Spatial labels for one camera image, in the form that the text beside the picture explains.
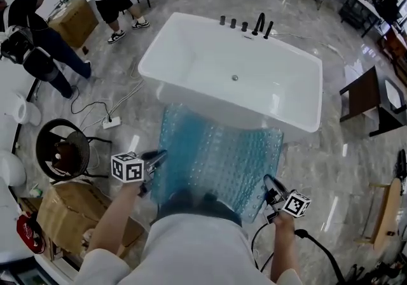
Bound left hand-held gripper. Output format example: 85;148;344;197
111;149;169;197

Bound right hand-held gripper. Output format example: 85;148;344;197
263;174;312;225

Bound teal bubble bath mat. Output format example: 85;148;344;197
149;102;284;224

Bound white bathtub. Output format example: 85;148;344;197
137;11;324;134

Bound person's right forearm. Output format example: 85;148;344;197
270;213;301;281

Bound person's left forearm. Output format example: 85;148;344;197
83;181;144;259

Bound white power strip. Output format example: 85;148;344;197
102;116;122;130

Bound person's dark trousers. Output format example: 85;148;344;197
157;188;243;226

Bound brown bag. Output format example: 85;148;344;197
53;142;77;173

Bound person's white shirt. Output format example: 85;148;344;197
74;213;303;285

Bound large crumpled cardboard box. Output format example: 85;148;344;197
36;181;146;259

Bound dark wicker chair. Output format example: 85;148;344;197
35;118;113;182

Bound light wooden bench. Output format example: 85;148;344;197
354;178;403;251

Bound small green white packet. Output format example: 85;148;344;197
29;184;45;199

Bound black equipment pile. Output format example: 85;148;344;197
346;258;407;285

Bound small flat cardboard box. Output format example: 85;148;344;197
18;197;43;215

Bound black bag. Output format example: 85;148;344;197
394;149;407;180

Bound brown wooden table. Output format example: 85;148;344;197
339;66;381;123

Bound white toilet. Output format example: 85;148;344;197
0;149;27;188
6;91;42;126

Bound black vanity with white basin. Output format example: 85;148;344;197
368;76;407;137

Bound red cap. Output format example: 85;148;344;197
16;213;47;254

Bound glass display case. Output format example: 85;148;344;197
9;264;55;285

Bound black table with white top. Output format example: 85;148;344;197
338;0;386;38

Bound thick black gripper cable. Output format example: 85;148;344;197
251;219;346;285

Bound black power cable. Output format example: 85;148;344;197
69;85;113;122

